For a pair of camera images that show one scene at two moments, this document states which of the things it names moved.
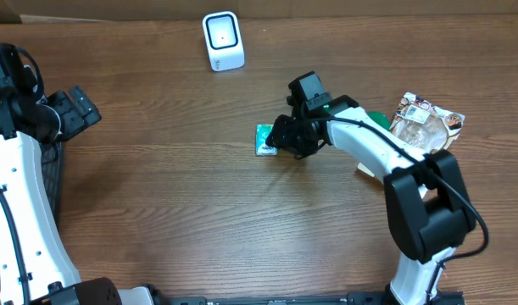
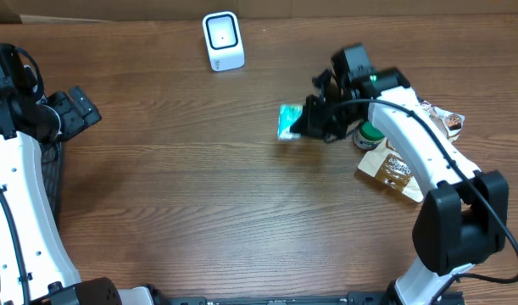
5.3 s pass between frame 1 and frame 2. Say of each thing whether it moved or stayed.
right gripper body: moved
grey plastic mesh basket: stayed
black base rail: stayed
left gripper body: stayed
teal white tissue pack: moved
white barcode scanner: stayed
